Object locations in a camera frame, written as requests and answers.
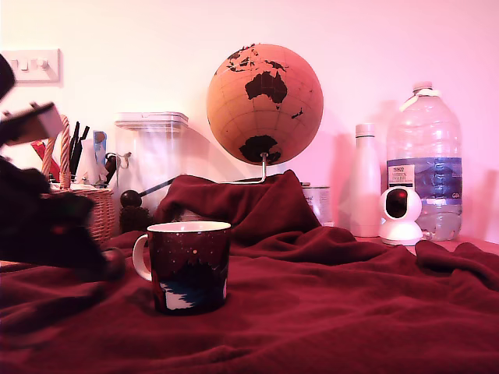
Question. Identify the cork globe on stand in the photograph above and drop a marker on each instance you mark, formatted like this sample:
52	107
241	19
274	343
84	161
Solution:
234	109

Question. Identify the small white round camera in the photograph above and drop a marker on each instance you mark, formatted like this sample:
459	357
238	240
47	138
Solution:
405	230

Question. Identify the night sky print mug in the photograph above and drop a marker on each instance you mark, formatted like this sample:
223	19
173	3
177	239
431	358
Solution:
191	272

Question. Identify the white wall light switch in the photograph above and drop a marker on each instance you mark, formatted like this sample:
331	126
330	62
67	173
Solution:
39	66

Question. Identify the red packet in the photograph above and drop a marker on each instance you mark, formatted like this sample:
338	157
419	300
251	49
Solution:
36	150

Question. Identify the dark red fleece blanket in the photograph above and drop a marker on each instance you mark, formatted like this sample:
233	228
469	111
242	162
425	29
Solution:
312	331

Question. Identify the slim white bottle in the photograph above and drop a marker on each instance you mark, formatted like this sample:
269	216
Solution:
366	187

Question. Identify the black kitchen utensil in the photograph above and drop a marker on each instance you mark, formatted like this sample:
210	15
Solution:
74	148
82	140

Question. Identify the blue and white carton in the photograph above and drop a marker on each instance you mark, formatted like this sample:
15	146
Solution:
100	146

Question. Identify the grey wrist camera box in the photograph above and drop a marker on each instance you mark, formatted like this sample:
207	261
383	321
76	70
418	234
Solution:
48	118

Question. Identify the large clear water bottle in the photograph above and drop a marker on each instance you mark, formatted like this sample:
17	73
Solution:
425	136

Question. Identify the clear plastic storage container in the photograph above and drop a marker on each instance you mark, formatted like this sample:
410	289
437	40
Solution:
156	156

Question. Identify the white tin can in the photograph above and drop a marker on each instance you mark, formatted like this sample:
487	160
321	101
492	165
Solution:
321	204

